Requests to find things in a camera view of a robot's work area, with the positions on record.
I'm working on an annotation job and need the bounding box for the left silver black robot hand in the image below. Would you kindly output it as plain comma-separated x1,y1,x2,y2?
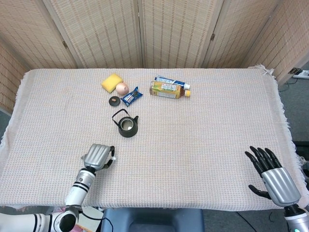
81,143,117,173

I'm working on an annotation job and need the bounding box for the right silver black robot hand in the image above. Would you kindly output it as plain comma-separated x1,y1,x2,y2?
244,145,302,207

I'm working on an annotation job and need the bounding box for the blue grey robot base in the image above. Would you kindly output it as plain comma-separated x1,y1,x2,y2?
100,207,205,232

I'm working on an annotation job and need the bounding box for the black teapot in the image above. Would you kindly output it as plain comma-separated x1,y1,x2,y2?
112,108,140,138

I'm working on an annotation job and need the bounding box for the yellow drink bottle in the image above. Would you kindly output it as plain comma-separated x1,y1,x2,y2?
149,81,192,100

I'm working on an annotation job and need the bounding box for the black equipment box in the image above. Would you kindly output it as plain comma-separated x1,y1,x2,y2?
294,140,309,174

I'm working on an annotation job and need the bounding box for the blue cookie snack packet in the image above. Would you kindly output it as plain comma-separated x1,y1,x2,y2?
120,86,143,107

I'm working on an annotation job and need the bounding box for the white orange notebook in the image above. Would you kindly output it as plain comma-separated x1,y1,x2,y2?
74,209,104,232

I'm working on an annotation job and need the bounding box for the peach coloured egg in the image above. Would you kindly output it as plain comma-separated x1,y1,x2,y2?
115,82,130,96

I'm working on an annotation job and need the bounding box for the yellow sponge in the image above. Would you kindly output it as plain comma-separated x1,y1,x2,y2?
101,73,124,93

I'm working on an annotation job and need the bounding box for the beige woven tablecloth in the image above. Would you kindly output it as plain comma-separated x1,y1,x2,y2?
0,64,309,212

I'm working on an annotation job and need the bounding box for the white blue toothpaste tube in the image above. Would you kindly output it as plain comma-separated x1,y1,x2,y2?
154,74,191,89

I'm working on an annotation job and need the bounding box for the white power strip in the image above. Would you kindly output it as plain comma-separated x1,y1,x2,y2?
293,69,309,79

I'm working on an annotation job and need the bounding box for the woven bamboo screen panel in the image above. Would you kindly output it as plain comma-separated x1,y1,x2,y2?
138,0,226,69
0,40,28,114
202,0,284,69
0,0,78,70
248,0,309,85
43,0,144,69

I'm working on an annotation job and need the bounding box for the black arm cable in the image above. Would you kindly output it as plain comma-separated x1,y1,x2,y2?
77,210,114,232

